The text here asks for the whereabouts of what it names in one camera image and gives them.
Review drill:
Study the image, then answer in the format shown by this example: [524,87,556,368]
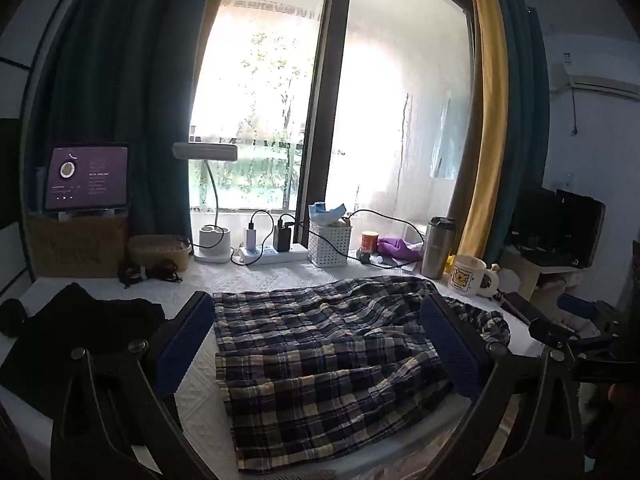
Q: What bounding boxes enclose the tablet with purple screen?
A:
[44,144,132,212]

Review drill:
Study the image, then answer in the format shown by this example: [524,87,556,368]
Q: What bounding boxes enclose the cardboard box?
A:
[26,207,132,278]

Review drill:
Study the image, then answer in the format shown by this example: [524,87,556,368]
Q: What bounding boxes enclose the dark window frame post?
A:
[292,0,356,246]

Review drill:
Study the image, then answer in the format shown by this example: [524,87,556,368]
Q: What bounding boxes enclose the white textured tablecloth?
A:
[0,255,546,480]

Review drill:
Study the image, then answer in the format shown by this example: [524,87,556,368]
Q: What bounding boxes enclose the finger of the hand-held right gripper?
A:
[557,295,621,328]
[501,292,571,345]

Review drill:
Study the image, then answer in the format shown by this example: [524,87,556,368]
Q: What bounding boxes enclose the black garment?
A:
[0,282,166,418]

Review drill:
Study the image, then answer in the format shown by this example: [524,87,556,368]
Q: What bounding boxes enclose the white power strip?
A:
[239,242,309,266]

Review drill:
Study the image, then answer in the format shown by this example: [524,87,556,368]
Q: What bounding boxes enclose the yellow curtain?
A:
[197,0,241,86]
[447,0,511,261]

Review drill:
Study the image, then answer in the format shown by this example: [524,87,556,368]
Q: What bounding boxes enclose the teal curtain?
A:
[487,0,551,261]
[30,0,236,241]

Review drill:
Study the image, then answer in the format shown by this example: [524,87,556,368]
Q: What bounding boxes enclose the steel tumbler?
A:
[421,216,457,280]

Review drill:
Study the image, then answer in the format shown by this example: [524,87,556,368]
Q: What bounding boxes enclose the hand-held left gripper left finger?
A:
[50,291,218,480]

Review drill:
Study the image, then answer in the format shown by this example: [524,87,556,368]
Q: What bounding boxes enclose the black monitor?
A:
[510,187,607,268]

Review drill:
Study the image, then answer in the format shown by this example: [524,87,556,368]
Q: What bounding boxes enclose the white cartoon mug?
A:
[446,255,501,297]

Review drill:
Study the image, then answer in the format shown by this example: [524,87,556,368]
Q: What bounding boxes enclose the white air conditioner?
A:
[562,52,640,98]

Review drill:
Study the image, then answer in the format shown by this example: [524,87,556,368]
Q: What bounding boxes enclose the plaid flannel shirt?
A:
[212,275,512,476]

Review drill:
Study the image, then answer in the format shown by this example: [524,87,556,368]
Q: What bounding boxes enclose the purple cloth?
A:
[376,236,425,262]

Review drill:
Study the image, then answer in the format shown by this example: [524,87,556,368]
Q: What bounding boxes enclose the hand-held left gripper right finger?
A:
[421,291,587,480]

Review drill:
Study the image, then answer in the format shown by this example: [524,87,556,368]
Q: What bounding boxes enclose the black charger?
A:
[272,215,296,252]

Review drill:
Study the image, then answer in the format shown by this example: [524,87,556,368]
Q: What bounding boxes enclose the white perforated basket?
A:
[307,220,353,267]

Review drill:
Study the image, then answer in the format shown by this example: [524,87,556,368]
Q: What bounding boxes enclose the white side table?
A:
[500,247,591,306]

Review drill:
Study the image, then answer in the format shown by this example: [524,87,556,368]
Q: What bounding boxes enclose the long black cable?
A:
[300,209,426,267]

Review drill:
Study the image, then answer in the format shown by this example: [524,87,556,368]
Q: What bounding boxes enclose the black straps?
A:
[118,259,181,290]

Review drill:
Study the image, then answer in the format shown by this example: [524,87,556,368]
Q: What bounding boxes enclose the woven bowl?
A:
[126,234,193,272]

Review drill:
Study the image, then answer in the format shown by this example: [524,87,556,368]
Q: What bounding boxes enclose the blue face mask pack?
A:
[308,201,351,226]

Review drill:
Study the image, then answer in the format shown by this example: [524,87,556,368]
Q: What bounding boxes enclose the white desk lamp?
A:
[171,142,239,264]

